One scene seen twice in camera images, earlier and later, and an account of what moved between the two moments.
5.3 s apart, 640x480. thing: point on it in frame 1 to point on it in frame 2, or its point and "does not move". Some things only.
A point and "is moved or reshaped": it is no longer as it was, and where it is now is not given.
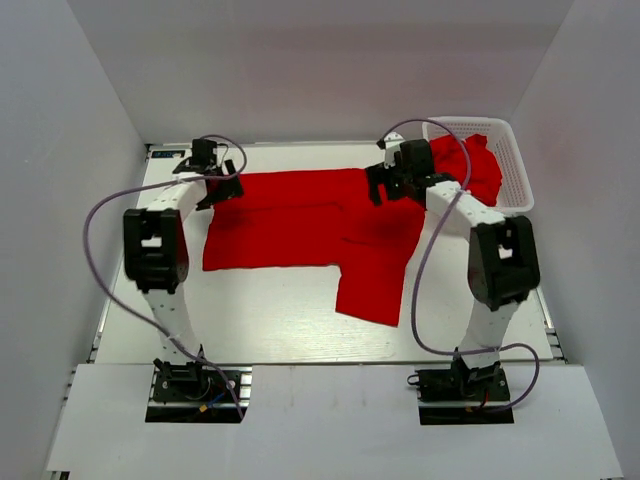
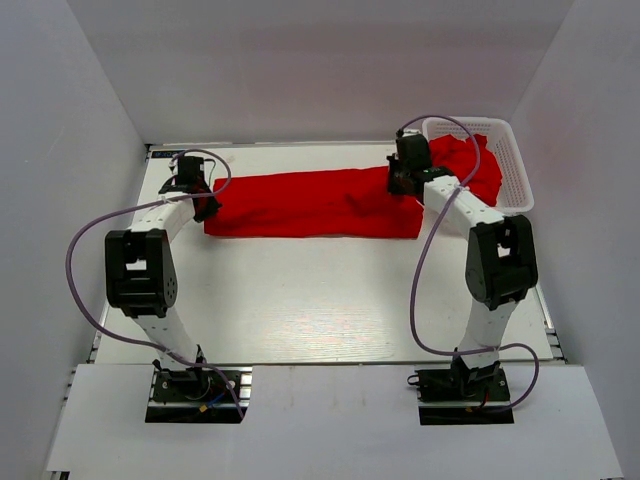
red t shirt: (321, 218) is moved or reshaped
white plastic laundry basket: (515, 193) does not move
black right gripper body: (398, 188) does not move
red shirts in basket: (449, 157) does not move
